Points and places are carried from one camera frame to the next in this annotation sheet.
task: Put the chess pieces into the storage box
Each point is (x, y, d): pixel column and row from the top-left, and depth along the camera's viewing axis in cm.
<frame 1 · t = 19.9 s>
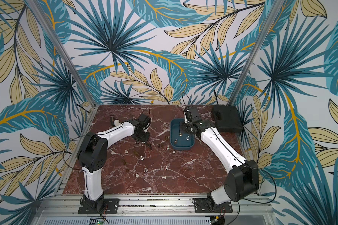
left hand: (143, 139, 95), fingers closed
right hand: (182, 126, 83), fingers open
teal plastic storage box: (180, 141, 100), on the table
black plastic tool case: (226, 118, 109), point 5 cm above the table
white screw-like piece front: (164, 177, 84), on the table
silver chess piece front: (145, 170, 87), on the table
white small piece front-left: (137, 175, 85), on the table

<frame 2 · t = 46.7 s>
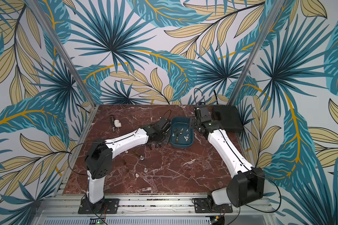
left hand: (166, 139, 89), fingers closed
right hand: (195, 120, 82), fingers open
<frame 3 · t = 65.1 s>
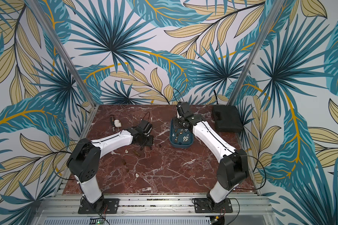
left hand: (150, 143, 91), fingers open
right hand: (177, 121, 85), fingers open
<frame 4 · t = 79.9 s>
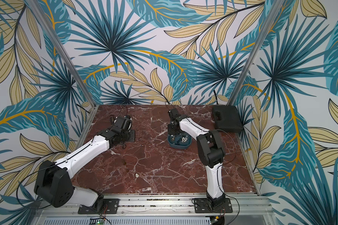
left hand: (131, 136, 85), fingers open
right hand: (172, 130, 99), fingers closed
